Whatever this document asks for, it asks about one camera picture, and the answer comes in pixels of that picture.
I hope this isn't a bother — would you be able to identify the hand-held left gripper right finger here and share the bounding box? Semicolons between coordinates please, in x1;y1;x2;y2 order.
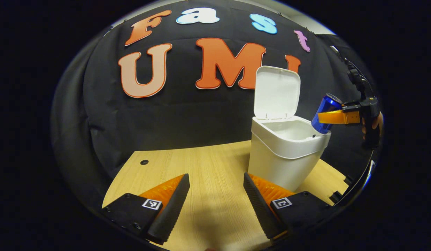
243;172;337;245

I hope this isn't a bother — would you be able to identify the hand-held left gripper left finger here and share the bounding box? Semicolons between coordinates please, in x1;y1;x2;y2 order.
101;173;191;245

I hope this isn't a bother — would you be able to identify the blue pop can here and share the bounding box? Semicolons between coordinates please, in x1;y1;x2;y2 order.
311;93;343;135

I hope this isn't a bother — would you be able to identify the white desktop garbage bin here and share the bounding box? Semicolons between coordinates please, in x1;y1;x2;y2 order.
248;66;332;192

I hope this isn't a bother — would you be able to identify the wooden desktop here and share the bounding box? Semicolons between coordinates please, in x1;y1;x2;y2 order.
102;139;350;251

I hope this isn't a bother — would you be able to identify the black backdrop cloth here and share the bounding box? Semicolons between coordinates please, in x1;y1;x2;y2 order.
51;0;378;210

